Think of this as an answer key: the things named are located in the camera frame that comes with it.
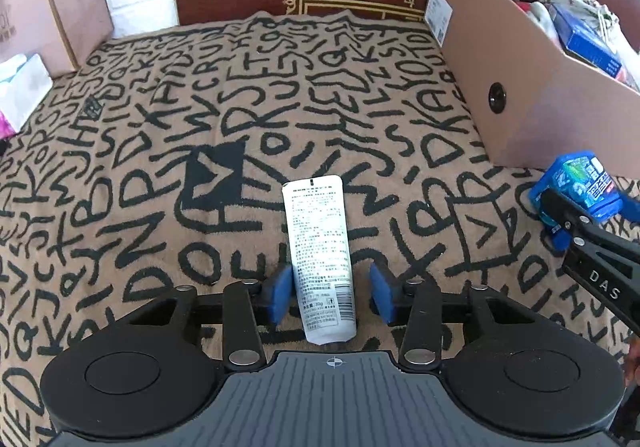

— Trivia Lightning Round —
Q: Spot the blue carton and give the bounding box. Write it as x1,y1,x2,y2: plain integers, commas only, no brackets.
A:
551,4,624,74

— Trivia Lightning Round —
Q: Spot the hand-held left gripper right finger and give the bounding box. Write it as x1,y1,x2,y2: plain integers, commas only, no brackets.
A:
369,263,539,371

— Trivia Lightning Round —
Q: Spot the blue floral tissue pack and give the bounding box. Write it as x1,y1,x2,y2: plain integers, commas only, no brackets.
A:
0,53,54,134

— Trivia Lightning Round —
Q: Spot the blue gum packet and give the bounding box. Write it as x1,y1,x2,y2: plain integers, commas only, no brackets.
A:
529,153,622,234

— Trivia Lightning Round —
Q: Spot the letter printed blanket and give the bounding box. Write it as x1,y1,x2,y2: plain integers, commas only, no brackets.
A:
0,10,640,447

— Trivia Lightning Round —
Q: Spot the brown cardboard box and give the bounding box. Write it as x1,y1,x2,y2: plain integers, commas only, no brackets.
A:
423,0,640,181

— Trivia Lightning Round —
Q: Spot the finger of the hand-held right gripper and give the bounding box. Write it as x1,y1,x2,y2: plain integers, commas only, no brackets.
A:
540,188,640,344
612,174,640,226

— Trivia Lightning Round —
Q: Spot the white cream tube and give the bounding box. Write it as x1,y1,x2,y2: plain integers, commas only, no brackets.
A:
281,174,359,346

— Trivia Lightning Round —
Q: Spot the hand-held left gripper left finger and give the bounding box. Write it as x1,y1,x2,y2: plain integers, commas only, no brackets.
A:
127,264,297,371

